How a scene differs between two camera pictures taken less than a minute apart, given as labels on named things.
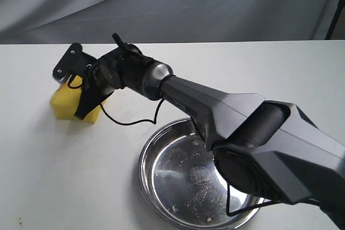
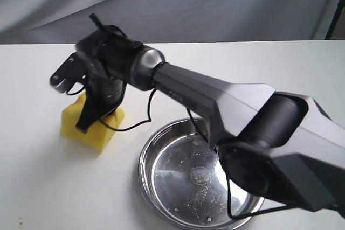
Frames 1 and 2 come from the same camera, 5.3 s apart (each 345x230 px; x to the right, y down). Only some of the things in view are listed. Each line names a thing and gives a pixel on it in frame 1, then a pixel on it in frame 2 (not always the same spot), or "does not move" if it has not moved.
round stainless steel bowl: (181, 183) does not move
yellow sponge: (64, 99) to (99, 136)
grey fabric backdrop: (82, 7) does not move
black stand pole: (341, 4) does not move
